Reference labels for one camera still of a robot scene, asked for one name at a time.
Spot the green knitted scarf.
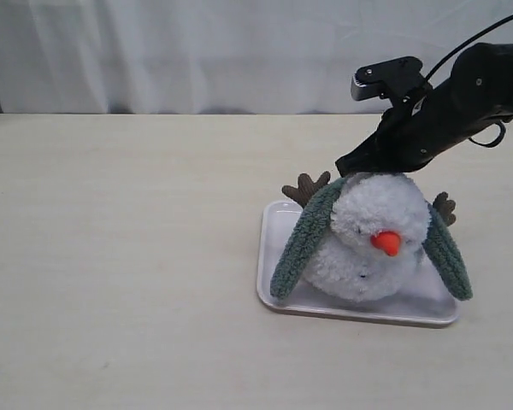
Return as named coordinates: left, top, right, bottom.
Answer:
left=269, top=173, right=474, bottom=302

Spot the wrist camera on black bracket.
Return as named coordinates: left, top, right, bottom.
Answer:
left=351, top=56, right=432, bottom=105

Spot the white square tray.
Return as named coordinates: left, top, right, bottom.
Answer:
left=256, top=200, right=460, bottom=328

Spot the white plush snowman toy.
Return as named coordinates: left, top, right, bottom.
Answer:
left=281, top=170, right=457, bottom=304

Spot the black cable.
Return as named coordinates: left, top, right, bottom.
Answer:
left=422, top=0, right=513, bottom=149

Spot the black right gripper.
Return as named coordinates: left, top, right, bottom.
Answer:
left=334, top=85, right=475, bottom=177

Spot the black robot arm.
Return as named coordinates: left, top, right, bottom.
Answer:
left=335, top=43, right=513, bottom=176

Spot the white curtain backdrop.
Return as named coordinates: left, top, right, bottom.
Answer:
left=0, top=1, right=513, bottom=114

